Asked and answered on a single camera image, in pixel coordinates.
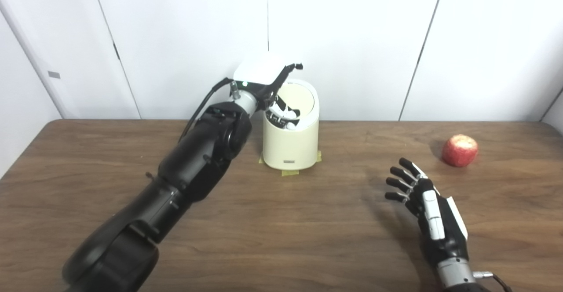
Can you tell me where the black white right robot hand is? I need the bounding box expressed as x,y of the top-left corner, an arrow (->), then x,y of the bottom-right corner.
385,158 -> 469,267

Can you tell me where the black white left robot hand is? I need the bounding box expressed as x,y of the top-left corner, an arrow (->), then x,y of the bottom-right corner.
232,55 -> 304,130

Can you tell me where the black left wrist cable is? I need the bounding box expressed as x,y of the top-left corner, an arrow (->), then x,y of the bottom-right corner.
178,77 -> 241,143

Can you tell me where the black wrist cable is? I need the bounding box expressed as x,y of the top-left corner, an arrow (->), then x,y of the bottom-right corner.
178,77 -> 241,143
473,271 -> 513,292

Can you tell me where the red apple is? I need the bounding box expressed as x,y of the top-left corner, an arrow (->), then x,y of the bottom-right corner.
442,134 -> 479,168

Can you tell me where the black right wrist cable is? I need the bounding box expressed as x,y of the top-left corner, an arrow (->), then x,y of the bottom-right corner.
473,271 -> 513,292

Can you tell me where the cream-colored round bin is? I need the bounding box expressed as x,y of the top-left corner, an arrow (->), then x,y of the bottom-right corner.
262,79 -> 320,170

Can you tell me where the cream round bin lid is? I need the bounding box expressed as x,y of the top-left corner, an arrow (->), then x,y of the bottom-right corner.
275,82 -> 315,122

